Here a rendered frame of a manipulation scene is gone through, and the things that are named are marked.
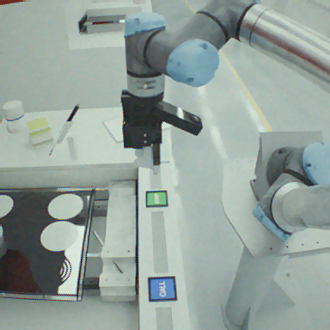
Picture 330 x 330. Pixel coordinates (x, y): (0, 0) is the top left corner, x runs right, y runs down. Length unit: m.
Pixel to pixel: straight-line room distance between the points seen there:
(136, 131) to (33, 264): 0.41
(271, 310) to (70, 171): 1.24
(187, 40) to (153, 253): 0.44
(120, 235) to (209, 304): 0.98
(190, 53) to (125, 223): 0.53
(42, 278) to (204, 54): 0.59
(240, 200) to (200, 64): 0.63
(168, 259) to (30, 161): 0.53
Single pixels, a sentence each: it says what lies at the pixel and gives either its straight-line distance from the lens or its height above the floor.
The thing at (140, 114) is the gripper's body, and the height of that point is 1.21.
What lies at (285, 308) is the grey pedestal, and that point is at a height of 0.01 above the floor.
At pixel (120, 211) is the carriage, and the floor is 0.88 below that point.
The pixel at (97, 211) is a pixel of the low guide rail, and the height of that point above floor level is 0.84.
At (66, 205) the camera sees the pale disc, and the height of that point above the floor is 0.90.
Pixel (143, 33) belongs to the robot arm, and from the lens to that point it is 0.58.
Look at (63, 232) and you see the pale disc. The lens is 0.87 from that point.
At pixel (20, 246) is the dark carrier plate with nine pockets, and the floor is 0.90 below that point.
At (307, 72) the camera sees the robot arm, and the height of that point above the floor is 1.37.
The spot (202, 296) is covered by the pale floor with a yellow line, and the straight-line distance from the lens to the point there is 1.77.
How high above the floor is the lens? 1.54
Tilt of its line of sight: 38 degrees down
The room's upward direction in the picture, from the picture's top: straight up
